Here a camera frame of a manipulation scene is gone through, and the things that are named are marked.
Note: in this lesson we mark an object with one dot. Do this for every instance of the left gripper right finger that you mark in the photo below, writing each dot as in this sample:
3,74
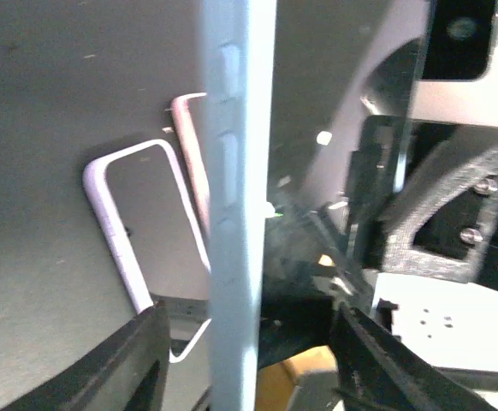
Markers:
377,371

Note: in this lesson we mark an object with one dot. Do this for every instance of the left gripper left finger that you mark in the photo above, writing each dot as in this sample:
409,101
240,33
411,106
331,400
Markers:
127,371

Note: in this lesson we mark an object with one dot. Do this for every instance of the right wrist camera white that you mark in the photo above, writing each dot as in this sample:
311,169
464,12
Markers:
460,79

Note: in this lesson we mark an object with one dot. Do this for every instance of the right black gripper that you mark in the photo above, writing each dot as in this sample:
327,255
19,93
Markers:
424,201

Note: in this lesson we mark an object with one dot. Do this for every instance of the black phone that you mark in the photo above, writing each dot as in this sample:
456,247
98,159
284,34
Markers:
151,198

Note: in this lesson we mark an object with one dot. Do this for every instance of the pink phone case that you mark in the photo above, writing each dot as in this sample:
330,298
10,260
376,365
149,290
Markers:
187,127

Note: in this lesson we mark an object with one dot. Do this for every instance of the lilac phone case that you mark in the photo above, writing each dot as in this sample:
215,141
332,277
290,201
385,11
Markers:
188,318

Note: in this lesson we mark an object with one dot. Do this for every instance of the light blue phone case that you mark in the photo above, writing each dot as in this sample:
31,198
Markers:
238,40

